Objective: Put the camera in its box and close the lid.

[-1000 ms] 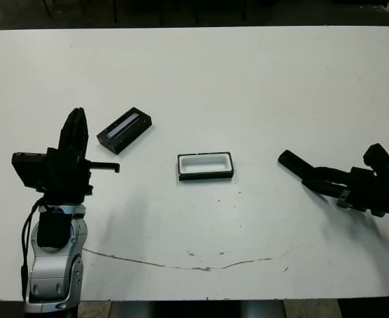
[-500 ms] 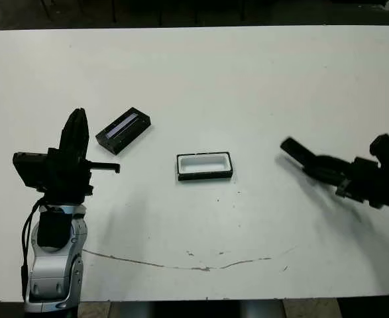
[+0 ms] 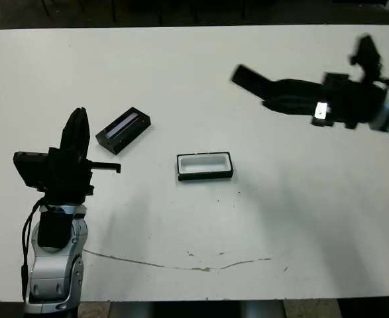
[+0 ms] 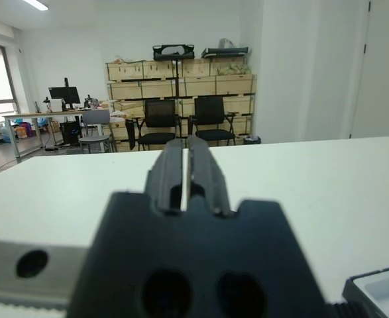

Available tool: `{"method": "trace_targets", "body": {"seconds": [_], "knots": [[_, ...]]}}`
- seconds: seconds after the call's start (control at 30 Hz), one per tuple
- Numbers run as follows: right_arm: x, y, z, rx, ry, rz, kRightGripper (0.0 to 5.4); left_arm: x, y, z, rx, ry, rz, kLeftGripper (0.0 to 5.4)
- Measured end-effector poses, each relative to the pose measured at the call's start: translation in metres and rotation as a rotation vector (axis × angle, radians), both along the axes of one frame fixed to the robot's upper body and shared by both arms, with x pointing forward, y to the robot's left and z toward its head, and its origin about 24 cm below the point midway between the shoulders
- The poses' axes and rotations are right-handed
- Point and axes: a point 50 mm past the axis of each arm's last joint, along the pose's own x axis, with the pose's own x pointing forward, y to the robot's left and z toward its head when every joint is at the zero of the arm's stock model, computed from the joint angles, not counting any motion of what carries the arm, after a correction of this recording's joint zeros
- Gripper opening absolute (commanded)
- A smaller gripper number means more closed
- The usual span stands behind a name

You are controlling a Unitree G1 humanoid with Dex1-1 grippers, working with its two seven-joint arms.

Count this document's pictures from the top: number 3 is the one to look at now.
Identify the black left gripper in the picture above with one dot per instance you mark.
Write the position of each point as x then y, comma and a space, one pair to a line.
68, 179

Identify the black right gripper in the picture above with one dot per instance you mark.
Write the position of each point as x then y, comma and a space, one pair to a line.
346, 102

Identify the black box lid silver stripe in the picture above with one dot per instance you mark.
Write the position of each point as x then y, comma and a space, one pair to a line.
124, 130

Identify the slim black camera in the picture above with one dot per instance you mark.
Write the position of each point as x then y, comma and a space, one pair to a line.
247, 77

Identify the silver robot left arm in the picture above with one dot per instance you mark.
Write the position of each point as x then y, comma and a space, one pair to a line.
55, 265

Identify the black box base white lining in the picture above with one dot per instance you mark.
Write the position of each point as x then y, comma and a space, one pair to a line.
204, 175

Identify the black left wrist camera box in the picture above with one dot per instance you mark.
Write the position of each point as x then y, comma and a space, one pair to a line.
32, 169

